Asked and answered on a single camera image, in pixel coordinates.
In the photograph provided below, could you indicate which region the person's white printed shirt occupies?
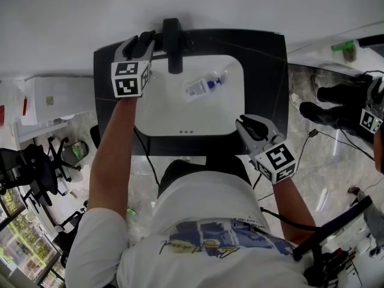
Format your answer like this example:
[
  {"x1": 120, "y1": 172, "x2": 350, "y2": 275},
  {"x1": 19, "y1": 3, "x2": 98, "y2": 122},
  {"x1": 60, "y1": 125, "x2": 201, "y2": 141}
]
[{"x1": 65, "y1": 171, "x2": 316, "y2": 288}]

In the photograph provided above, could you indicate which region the white cabinet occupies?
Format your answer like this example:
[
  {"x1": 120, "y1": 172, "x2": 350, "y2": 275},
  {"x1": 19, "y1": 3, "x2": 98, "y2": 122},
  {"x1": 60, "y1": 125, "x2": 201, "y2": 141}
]
[{"x1": 19, "y1": 76, "x2": 97, "y2": 126}]

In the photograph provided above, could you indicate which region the green plastic item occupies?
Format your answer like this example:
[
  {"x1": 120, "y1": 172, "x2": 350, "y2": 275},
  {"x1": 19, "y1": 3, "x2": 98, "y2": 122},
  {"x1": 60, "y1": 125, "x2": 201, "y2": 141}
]
[{"x1": 331, "y1": 40, "x2": 355, "y2": 52}]

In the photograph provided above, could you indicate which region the black washstand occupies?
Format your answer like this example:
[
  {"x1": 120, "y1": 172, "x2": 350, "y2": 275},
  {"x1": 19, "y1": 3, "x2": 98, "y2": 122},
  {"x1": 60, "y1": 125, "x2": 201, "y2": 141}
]
[{"x1": 93, "y1": 28, "x2": 289, "y2": 158}]

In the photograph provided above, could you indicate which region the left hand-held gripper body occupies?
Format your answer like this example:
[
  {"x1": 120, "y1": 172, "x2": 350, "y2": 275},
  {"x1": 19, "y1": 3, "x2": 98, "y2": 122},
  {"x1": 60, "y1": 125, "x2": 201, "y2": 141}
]
[{"x1": 110, "y1": 52, "x2": 154, "y2": 99}]

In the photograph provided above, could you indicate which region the window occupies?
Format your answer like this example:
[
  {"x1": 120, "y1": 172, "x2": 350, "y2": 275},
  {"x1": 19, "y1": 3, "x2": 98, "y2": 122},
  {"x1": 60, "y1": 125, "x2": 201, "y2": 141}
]
[{"x1": 0, "y1": 187, "x2": 65, "y2": 288}]

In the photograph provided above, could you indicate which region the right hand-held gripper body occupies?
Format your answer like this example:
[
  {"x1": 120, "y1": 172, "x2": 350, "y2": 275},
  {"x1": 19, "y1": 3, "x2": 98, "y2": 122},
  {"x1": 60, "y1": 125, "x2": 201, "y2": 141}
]
[{"x1": 248, "y1": 134, "x2": 298, "y2": 186}]

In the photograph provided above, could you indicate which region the thick black cable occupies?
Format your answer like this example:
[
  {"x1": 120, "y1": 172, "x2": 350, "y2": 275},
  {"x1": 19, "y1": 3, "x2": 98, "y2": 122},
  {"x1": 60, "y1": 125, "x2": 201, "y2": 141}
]
[{"x1": 259, "y1": 206, "x2": 319, "y2": 231}]

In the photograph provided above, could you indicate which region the black metal stand bar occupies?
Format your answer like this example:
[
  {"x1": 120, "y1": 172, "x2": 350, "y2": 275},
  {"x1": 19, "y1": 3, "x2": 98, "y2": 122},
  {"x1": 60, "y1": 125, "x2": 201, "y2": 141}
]
[{"x1": 292, "y1": 196, "x2": 373, "y2": 261}]

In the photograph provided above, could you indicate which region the black floor cable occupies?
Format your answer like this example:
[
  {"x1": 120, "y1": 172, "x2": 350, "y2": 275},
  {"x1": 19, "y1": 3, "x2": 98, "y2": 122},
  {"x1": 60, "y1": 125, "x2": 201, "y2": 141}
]
[{"x1": 253, "y1": 128, "x2": 376, "y2": 202}]

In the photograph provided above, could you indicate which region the white bottle with blue pump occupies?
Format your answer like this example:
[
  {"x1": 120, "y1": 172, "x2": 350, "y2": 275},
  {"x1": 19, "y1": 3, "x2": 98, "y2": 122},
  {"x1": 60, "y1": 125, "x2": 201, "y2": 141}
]
[{"x1": 183, "y1": 72, "x2": 227, "y2": 103}]

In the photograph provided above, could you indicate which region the person's right forearm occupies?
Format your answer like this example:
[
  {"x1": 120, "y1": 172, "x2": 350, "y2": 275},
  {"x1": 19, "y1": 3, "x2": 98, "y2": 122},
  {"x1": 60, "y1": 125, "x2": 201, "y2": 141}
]
[{"x1": 271, "y1": 175, "x2": 317, "y2": 246}]

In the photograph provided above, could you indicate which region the white sink basin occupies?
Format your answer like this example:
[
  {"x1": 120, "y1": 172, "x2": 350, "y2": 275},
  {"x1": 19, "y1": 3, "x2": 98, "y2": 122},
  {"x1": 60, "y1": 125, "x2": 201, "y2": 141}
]
[{"x1": 134, "y1": 54, "x2": 245, "y2": 137}]

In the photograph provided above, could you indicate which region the black faucet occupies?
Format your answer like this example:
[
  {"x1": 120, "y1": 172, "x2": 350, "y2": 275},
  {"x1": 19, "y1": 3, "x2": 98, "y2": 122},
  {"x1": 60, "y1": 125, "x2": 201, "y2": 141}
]
[{"x1": 154, "y1": 17, "x2": 193, "y2": 74}]

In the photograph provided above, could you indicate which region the another person's forearm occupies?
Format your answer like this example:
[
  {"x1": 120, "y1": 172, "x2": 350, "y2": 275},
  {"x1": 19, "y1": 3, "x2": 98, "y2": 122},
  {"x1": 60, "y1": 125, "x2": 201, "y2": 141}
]
[{"x1": 373, "y1": 130, "x2": 384, "y2": 174}]

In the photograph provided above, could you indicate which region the black office chair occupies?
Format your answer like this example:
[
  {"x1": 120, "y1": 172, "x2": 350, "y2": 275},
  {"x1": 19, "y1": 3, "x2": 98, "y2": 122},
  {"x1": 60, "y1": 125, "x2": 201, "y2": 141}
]
[{"x1": 0, "y1": 136, "x2": 83, "y2": 206}]

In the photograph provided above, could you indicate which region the person's left forearm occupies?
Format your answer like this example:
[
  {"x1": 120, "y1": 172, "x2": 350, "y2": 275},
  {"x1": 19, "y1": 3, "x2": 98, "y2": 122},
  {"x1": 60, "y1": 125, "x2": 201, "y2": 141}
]
[{"x1": 89, "y1": 96, "x2": 142, "y2": 213}]

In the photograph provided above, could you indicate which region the green printed bag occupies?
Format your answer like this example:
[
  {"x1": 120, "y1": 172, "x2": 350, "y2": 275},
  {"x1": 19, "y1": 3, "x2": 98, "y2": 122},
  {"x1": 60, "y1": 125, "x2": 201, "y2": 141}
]
[{"x1": 64, "y1": 140, "x2": 89, "y2": 165}]

